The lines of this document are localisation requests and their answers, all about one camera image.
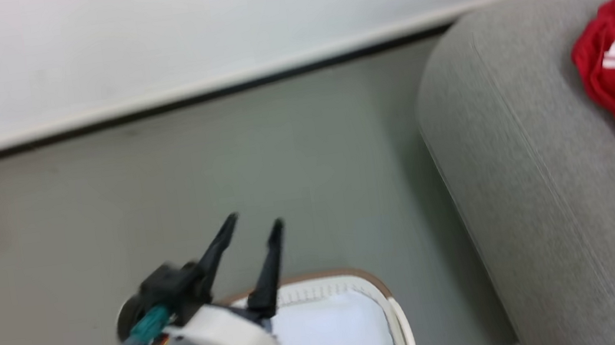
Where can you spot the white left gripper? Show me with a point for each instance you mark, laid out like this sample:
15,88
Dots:
228,334

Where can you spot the white laundry basket tan rim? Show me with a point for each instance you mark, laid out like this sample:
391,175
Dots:
335,335

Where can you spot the grey fabric sofa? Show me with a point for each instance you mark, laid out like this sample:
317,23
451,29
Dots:
554,193

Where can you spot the dark and white baseboard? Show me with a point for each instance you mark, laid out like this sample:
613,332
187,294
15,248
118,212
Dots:
184,93

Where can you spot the black wrist camera teal connector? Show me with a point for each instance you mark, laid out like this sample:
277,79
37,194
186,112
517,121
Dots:
172,294

